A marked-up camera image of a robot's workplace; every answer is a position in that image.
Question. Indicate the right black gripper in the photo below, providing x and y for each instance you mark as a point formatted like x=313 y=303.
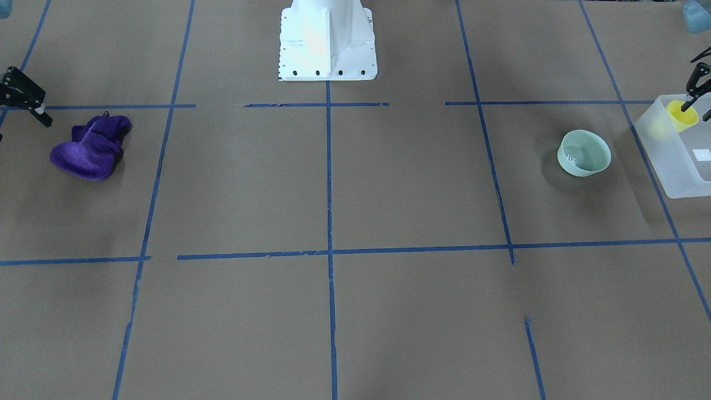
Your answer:
x=19 y=89

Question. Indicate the yellow plastic cup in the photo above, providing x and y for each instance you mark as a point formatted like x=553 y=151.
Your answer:
x=681 y=115

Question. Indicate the clear plastic storage box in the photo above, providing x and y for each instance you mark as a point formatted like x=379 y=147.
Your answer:
x=679 y=157

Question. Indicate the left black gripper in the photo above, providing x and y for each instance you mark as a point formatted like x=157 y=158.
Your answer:
x=699 y=81

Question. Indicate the purple cloth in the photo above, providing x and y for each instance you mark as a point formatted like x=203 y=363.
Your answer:
x=94 y=149

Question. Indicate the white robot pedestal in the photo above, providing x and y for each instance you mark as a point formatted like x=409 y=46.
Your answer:
x=327 y=41

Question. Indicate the mint green bowl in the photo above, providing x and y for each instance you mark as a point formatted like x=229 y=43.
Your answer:
x=582 y=153

